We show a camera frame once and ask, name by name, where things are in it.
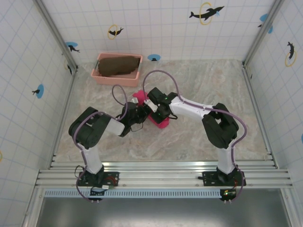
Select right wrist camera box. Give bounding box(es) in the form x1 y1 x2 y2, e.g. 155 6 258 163
143 99 158 113

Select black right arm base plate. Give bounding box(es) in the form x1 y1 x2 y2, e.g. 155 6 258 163
202 170 247 188

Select brown folded cloth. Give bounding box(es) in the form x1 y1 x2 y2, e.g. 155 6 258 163
98 54 141 77

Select white slotted cable duct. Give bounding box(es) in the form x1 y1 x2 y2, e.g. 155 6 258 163
44 189 224 198

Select orca blue oval sticker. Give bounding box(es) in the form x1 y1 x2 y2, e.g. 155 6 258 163
65 41 81 53

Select black controller board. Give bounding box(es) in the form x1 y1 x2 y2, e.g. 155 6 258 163
89 186 105 197
219 188 238 202

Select grey metal panel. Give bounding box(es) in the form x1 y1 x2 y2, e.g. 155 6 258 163
35 197 292 227

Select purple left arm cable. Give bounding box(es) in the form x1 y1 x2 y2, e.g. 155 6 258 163
73 84 131 203

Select aluminium corner post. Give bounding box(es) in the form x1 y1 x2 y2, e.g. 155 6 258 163
242 0 285 67
34 0 79 73

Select aluminium side rail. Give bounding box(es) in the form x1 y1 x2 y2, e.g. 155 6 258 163
242 63 278 169
48 68 79 170

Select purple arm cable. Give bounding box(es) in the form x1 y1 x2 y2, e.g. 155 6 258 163
143 69 248 203
73 84 131 203

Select orca blue circle sticker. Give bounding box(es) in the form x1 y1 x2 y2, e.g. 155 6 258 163
31 84 45 99

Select black left camera cable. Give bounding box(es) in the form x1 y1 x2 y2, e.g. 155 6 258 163
129 121 144 133

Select aluminium mounting rail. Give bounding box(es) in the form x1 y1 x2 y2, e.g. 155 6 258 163
35 161 294 190

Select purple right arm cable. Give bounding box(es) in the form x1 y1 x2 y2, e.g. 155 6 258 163
143 69 248 203

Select pink plastic basket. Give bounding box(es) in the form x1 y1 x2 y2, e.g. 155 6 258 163
90 52 144 87

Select pink long pants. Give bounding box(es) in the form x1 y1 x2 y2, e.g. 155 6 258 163
132 89 170 130

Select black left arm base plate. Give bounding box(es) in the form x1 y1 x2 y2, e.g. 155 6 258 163
78 170 120 188

